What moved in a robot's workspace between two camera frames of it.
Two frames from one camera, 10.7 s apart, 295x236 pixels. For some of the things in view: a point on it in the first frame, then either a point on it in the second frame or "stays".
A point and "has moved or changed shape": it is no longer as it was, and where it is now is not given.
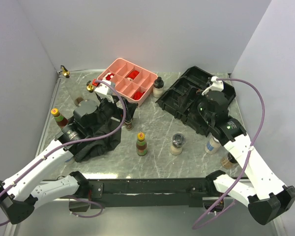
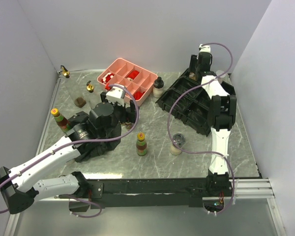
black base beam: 135,193 stays
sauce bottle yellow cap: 141,147 stays
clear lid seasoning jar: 178,140 stays
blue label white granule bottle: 213,145 has moved or changed shape
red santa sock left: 108,76 stays
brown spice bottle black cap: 229,162 → 192,75
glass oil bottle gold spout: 90,87 stays
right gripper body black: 206,115 → 192,64
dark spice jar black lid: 128,123 stays
